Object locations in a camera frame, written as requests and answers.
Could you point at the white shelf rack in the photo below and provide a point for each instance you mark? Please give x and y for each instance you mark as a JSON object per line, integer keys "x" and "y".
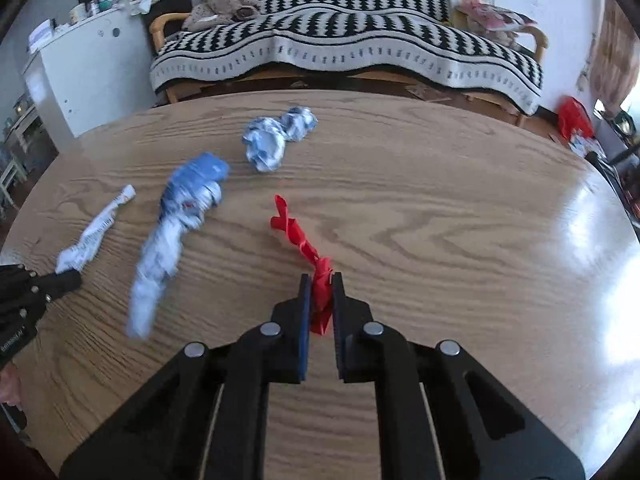
{"x": 17, "y": 150}

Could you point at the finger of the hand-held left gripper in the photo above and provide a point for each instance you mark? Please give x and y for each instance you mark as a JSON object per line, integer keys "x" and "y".
{"x": 60, "y": 285}

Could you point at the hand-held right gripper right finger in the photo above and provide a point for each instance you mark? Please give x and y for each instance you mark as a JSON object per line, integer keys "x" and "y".
{"x": 338, "y": 340}

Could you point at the white tub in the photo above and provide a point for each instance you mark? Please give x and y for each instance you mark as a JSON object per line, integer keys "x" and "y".
{"x": 80, "y": 12}

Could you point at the small blue white paper ball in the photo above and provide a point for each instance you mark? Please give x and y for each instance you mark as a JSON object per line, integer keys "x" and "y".
{"x": 300, "y": 122}

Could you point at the black low cabinet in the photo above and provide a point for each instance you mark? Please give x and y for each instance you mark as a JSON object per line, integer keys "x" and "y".
{"x": 615, "y": 160}

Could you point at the brown cloth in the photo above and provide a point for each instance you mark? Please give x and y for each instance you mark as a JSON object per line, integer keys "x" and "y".
{"x": 225, "y": 5}

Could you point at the red bag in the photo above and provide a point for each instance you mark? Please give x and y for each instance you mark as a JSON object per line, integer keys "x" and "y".
{"x": 575, "y": 117}

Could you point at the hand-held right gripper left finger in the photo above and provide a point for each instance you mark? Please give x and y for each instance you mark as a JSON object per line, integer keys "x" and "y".
{"x": 304, "y": 340}

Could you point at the white plastic bag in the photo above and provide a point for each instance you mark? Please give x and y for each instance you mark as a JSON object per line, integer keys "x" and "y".
{"x": 581, "y": 145}

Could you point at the wooden sofa frame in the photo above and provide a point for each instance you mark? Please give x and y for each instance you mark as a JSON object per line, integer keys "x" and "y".
{"x": 162, "y": 25}

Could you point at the white paper strip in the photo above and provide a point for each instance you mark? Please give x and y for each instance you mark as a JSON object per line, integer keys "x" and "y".
{"x": 97, "y": 230}

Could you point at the pink patterned cushion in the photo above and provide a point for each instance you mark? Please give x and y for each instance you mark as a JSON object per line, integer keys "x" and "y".
{"x": 485, "y": 15}

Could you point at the red plastic strip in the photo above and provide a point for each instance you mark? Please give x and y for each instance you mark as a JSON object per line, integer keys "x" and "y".
{"x": 322, "y": 280}

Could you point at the grey blue packet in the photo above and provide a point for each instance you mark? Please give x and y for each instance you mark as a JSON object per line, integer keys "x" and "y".
{"x": 190, "y": 190}

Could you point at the white cabinet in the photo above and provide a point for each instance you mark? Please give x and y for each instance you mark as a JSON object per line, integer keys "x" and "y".
{"x": 85, "y": 75}

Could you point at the black-white patterned sofa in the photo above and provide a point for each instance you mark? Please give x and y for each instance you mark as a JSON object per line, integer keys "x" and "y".
{"x": 350, "y": 35}

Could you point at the patterned curtain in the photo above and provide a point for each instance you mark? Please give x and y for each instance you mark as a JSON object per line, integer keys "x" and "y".
{"x": 617, "y": 55}

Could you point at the person's left hand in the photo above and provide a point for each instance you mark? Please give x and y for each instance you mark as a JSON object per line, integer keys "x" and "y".
{"x": 9, "y": 385}

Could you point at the large blue white paper ball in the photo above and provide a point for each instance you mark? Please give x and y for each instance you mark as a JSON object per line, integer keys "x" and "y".
{"x": 265, "y": 145}

